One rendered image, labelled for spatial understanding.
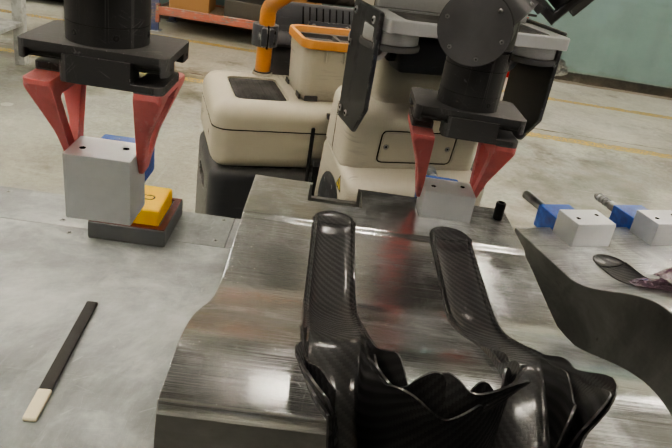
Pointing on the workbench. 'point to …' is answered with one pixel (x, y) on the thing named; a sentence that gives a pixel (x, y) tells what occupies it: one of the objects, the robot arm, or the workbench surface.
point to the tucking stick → (59, 364)
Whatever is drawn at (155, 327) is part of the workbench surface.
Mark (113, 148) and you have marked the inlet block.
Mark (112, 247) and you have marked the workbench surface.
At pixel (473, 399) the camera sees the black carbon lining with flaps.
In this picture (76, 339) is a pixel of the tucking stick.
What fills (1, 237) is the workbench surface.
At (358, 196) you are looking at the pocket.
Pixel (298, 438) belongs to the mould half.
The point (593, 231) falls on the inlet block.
